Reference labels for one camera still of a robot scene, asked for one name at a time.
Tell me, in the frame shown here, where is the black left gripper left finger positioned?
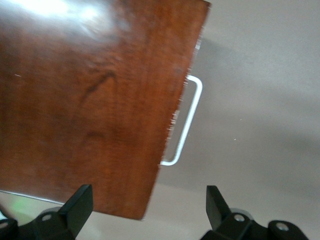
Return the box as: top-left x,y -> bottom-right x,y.
0,184 -> 93,240

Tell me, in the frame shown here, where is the dark wooden drawer cabinet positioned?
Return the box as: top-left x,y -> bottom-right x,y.
0,0 -> 212,222

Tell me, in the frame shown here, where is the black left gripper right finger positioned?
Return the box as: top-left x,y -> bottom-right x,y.
201,185 -> 309,240

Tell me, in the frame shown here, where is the wooden drawer with white handle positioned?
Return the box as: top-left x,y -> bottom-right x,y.
159,74 -> 204,167

